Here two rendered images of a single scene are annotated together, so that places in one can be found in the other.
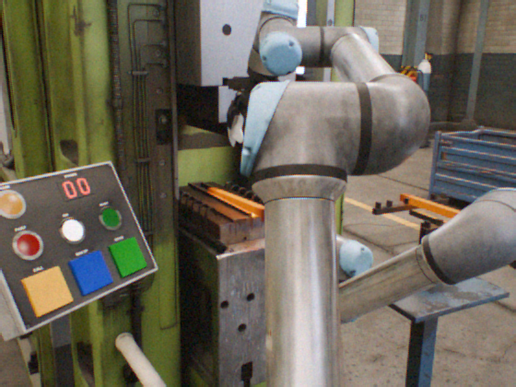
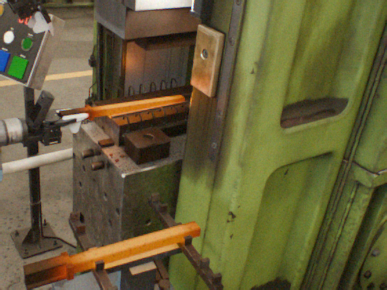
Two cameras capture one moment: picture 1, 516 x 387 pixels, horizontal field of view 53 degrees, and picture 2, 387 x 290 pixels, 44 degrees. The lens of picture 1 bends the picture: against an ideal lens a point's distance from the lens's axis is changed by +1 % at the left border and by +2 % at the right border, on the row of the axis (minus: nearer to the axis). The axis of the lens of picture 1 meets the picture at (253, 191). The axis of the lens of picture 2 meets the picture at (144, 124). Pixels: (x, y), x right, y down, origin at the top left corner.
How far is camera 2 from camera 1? 2.07 m
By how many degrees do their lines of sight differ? 82
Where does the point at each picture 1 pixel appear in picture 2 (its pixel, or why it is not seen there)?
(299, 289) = not seen: outside the picture
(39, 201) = (8, 15)
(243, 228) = (102, 119)
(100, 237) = (16, 49)
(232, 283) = (77, 146)
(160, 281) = not seen: hidden behind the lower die
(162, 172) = (117, 49)
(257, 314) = (86, 186)
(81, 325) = not seen: hidden behind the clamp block
